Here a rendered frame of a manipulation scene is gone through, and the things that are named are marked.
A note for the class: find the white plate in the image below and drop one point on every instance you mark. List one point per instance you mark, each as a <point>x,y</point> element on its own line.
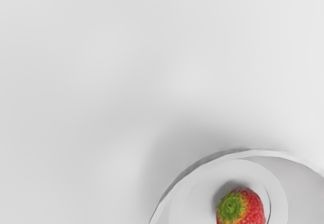
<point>202,183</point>

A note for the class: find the red strawberry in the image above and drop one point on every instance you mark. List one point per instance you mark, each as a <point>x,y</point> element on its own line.
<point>249,206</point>

